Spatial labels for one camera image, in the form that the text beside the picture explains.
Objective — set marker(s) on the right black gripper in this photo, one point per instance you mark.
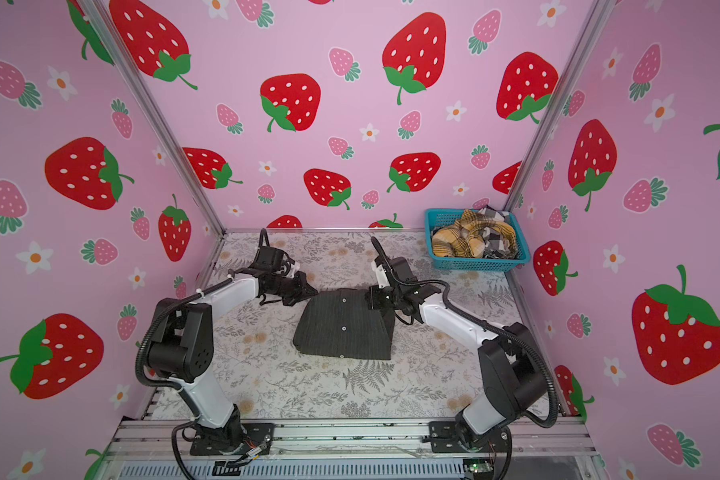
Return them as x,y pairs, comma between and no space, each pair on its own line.
372,297

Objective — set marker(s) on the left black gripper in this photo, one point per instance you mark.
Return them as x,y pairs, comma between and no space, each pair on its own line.
301,292

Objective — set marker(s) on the dark grey pinstripe shirt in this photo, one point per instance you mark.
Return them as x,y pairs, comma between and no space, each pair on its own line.
346,323

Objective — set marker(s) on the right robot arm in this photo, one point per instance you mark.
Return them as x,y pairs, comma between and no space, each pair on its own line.
516,380

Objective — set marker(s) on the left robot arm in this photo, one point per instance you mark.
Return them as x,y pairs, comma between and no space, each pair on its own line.
177,351

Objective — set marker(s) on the teal plastic basket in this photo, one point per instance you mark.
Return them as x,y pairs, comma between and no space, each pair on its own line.
441,217

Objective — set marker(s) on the yellow plaid shirt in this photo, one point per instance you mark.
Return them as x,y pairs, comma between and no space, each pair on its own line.
477,234

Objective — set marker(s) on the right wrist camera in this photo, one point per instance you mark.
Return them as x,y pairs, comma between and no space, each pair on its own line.
388,273

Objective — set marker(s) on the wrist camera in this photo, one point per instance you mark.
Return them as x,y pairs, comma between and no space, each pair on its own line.
388,273
272,260

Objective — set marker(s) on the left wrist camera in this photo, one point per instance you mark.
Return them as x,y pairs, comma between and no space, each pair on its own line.
272,260

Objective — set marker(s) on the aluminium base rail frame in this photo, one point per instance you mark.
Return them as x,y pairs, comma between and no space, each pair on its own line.
358,449

